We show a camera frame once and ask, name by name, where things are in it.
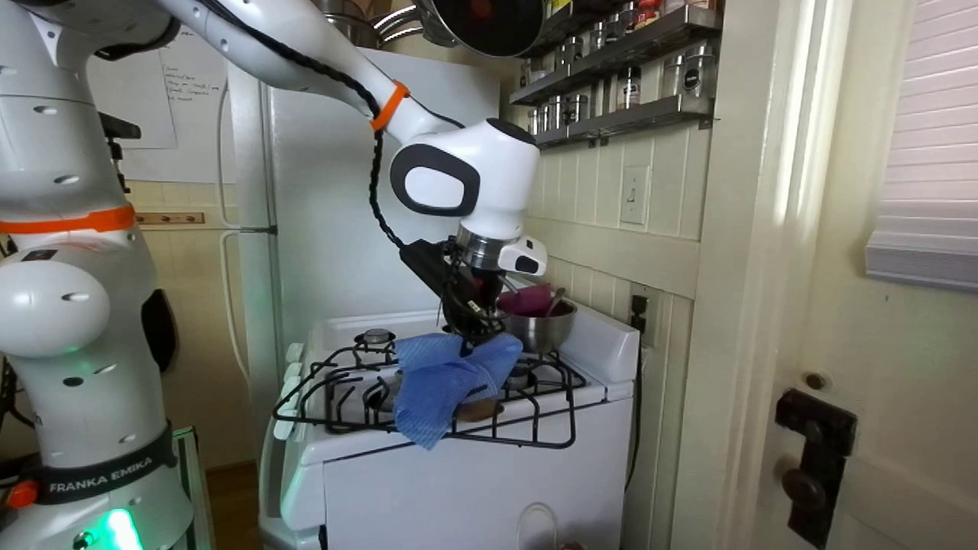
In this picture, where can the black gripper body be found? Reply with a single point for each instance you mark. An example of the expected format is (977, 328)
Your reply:
(455, 277)

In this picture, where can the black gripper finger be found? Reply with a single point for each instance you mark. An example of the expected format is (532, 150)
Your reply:
(461, 319)
(486, 330)

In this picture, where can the blue striped towel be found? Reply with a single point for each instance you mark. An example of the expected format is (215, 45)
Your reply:
(439, 391)

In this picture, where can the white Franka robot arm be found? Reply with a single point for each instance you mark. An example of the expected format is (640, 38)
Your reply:
(80, 308)

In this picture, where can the purple item in bowl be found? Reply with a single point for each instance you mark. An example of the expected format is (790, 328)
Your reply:
(530, 299)

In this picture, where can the round stove burner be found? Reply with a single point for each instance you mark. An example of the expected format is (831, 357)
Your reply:
(526, 381)
(375, 341)

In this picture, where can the white gas stove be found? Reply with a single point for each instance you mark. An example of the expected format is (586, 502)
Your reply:
(461, 490)

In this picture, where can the brown round disc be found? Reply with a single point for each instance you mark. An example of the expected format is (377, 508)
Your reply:
(481, 412)

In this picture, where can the white refrigerator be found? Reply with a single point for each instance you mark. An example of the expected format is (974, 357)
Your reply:
(324, 202)

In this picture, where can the black frying pan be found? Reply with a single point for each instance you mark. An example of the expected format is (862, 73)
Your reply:
(492, 23)

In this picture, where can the steel pot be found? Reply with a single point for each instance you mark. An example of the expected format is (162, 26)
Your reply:
(352, 19)

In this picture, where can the white paper sheet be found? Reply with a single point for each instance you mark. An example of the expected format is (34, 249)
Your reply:
(194, 110)

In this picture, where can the black door lock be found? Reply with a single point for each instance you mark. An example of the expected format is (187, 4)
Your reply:
(814, 461)

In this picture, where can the white panel door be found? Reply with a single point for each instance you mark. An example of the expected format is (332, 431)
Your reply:
(905, 407)

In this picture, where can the white window blind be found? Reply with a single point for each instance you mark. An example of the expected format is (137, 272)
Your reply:
(928, 154)

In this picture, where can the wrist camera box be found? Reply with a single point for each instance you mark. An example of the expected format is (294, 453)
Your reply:
(522, 257)

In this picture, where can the black wall outlet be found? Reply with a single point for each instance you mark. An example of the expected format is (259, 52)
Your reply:
(640, 312)

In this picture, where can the cream wall switch plate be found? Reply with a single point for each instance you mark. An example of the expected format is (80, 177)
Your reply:
(634, 195)

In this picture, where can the metal wall spice rack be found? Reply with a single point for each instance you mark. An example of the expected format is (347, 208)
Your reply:
(613, 95)

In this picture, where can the black camera on stand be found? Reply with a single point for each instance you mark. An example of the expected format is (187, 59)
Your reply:
(118, 127)

